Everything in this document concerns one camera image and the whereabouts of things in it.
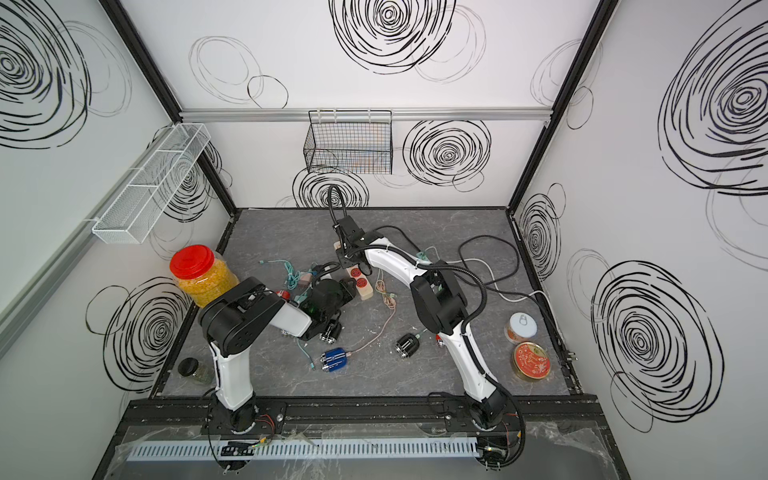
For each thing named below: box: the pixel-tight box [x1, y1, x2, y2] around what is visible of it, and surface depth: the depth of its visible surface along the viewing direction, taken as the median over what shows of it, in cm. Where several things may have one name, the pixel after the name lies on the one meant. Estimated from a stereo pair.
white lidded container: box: [504, 311, 538, 344], surface depth 86 cm
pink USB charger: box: [298, 272, 313, 288], surface depth 98 cm
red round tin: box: [513, 342, 551, 380], surface depth 81 cm
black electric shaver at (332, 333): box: [319, 319, 342, 344], surface depth 87 cm
